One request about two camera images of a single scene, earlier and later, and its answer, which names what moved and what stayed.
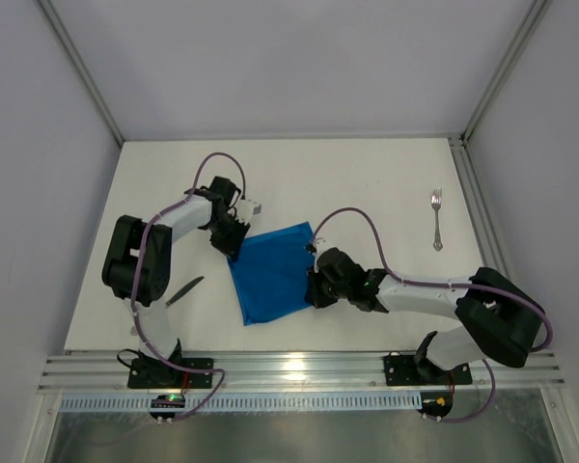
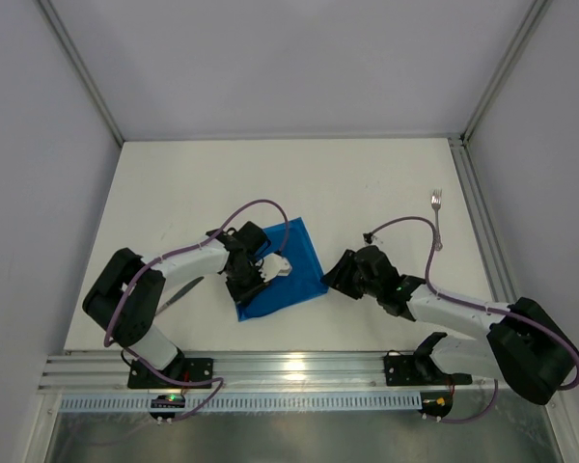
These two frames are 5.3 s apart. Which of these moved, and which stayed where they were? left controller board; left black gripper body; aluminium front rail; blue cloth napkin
Moved: left black gripper body
Stayed: left controller board; aluminium front rail; blue cloth napkin
